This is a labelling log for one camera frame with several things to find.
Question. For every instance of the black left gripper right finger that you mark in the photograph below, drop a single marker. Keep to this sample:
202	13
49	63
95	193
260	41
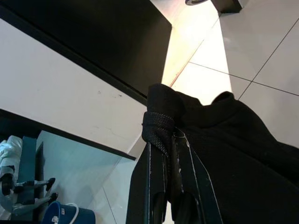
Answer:
196	191

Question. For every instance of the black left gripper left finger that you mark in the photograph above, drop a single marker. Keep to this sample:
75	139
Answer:
144	186

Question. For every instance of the black shirt white print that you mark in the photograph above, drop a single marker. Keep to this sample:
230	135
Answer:
233	151

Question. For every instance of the blue tote bag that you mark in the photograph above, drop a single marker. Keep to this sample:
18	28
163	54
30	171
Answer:
58	210

